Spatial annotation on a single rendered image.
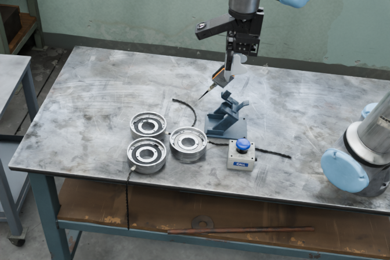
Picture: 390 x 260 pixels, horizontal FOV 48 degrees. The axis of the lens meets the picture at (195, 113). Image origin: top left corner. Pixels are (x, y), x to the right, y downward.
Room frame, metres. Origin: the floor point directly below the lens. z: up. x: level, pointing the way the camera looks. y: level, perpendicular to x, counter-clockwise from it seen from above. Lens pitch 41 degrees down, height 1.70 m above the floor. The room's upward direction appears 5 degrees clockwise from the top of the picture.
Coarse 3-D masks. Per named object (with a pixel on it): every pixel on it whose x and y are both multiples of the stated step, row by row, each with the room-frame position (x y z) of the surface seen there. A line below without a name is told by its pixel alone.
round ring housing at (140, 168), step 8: (136, 144) 0.86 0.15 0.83; (160, 144) 0.86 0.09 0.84; (128, 152) 0.82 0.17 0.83; (136, 152) 0.83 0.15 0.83; (144, 152) 0.84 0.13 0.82; (152, 152) 0.84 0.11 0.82; (128, 160) 0.80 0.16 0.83; (144, 160) 0.80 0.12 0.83; (152, 160) 0.81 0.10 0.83; (160, 160) 0.80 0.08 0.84; (136, 168) 0.78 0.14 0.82; (144, 168) 0.77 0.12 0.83; (152, 168) 0.78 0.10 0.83; (160, 168) 0.80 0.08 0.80
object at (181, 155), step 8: (184, 128) 0.93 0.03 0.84; (192, 128) 0.93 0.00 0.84; (176, 136) 0.91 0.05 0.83; (184, 136) 0.91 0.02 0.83; (192, 136) 0.91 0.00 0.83; (200, 136) 0.91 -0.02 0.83; (184, 144) 0.90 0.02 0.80; (192, 144) 0.90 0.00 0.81; (176, 152) 0.84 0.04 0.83; (184, 152) 0.83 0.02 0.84; (192, 152) 0.84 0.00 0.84; (200, 152) 0.85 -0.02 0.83; (184, 160) 0.84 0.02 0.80; (192, 160) 0.84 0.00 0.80
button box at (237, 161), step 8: (232, 144) 0.88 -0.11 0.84; (232, 152) 0.85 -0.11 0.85; (240, 152) 0.85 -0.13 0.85; (248, 152) 0.85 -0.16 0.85; (232, 160) 0.83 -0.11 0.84; (240, 160) 0.83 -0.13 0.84; (248, 160) 0.82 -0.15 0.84; (256, 160) 0.85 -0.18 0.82; (232, 168) 0.83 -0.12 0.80; (240, 168) 0.82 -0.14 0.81; (248, 168) 0.82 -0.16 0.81
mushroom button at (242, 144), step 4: (240, 140) 0.86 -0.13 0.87; (244, 140) 0.87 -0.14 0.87; (248, 140) 0.87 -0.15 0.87; (236, 144) 0.85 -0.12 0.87; (240, 144) 0.85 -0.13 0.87; (244, 144) 0.85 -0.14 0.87; (248, 144) 0.85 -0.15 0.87; (240, 148) 0.84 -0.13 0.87; (244, 148) 0.84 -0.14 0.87; (248, 148) 0.85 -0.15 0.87
